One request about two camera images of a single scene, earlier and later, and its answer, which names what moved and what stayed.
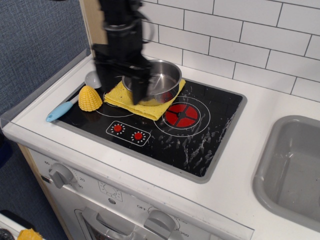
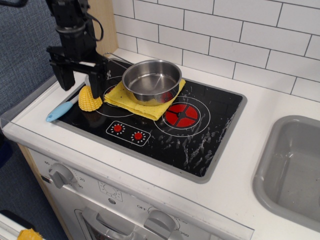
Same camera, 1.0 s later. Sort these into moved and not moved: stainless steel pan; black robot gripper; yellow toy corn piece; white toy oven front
Moved: black robot gripper
Not moved: yellow toy corn piece; white toy oven front; stainless steel pan
